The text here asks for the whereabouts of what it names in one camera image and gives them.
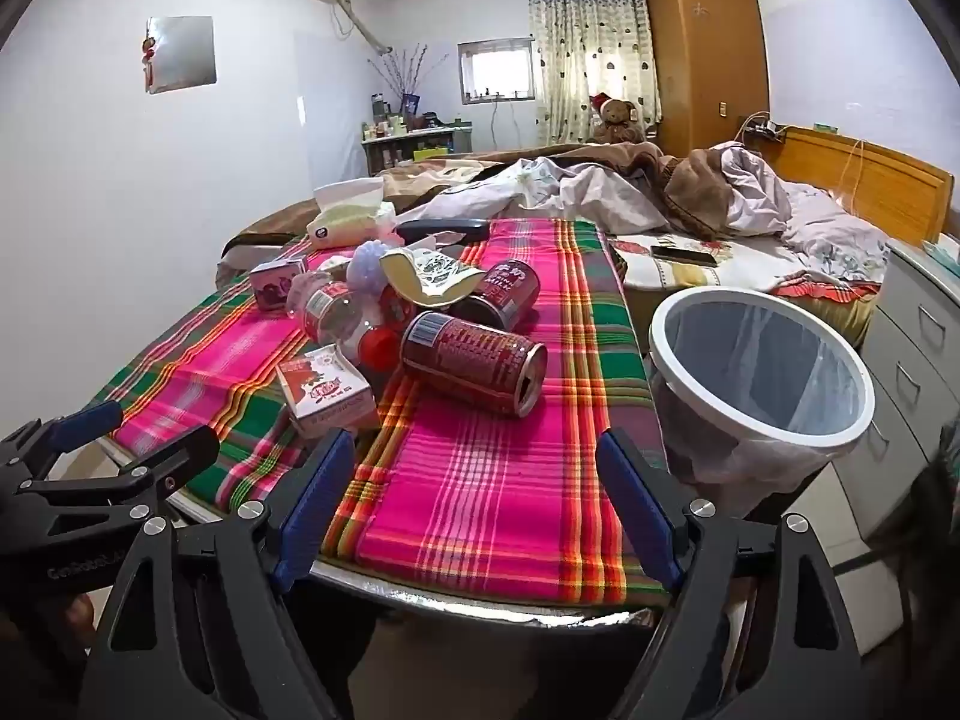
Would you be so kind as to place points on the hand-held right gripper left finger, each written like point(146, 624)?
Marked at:
point(315, 510)

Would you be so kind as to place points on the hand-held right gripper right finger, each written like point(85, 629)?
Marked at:
point(637, 510)

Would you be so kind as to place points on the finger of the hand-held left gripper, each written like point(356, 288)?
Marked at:
point(169, 459)
point(82, 421)

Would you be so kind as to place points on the red white milk carton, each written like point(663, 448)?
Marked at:
point(322, 390)

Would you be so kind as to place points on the clear plastic bottle red label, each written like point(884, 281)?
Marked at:
point(330, 315)

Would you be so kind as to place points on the pink small carton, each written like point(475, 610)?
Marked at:
point(274, 285)

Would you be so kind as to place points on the large red drink can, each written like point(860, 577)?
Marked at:
point(465, 352)

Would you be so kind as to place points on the white round trash bin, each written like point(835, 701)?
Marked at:
point(844, 429)

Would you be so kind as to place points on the dark drink can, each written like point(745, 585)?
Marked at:
point(480, 313)

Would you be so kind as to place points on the small red drink can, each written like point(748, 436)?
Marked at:
point(514, 286)

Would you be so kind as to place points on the clear plastic bin liner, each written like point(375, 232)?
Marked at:
point(720, 465)

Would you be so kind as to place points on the lavender foam fruit net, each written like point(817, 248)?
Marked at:
point(367, 262)

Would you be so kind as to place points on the black smartphone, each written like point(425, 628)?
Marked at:
point(682, 255)

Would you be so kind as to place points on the cream printed paper bag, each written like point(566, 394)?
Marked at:
point(431, 277)

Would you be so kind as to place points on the rose print bed sheet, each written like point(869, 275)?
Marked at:
point(750, 270)

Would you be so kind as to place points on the yellow tissue pack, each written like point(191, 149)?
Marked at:
point(349, 221)

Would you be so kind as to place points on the grey drawer cabinet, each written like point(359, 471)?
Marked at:
point(900, 360)

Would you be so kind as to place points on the dark blue glasses case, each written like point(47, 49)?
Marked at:
point(442, 229)

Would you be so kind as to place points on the white floral duvet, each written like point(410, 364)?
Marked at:
point(600, 195)

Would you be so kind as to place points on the brown fleece blanket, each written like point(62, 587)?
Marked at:
point(697, 187)

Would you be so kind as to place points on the red hanging ornament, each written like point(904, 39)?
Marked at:
point(150, 60)

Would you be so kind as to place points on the white shelf desk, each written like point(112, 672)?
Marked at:
point(442, 142)

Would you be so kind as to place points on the brown teddy bear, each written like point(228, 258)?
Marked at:
point(619, 120)

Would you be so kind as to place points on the cluster of cosmetic bottles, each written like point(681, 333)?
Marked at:
point(386, 124)

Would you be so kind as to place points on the teal packet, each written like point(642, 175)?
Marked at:
point(945, 251)

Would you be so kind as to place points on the power strip with chargers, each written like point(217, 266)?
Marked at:
point(761, 127)

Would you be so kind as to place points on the wooden bed headboard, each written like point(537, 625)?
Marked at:
point(885, 180)

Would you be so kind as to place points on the vase of bare branches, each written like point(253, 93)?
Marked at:
point(401, 79)

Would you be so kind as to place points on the patterned window curtain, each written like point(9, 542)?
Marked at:
point(592, 52)

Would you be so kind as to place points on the small window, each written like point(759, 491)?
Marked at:
point(495, 71)

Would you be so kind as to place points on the wooden wardrobe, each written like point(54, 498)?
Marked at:
point(705, 52)

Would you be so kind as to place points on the air conditioner pipe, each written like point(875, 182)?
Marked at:
point(360, 22)

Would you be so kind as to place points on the silver wall panel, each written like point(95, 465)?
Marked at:
point(184, 52)

